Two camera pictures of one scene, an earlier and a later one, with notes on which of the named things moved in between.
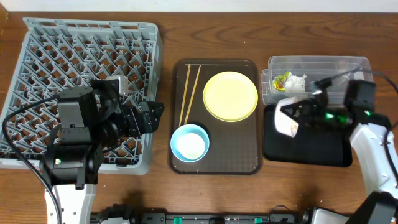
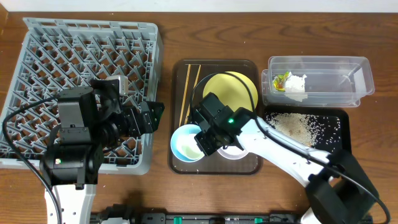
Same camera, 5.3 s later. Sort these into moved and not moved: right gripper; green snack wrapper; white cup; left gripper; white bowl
Moved: white bowl; right gripper
Not moved: left gripper; white cup; green snack wrapper
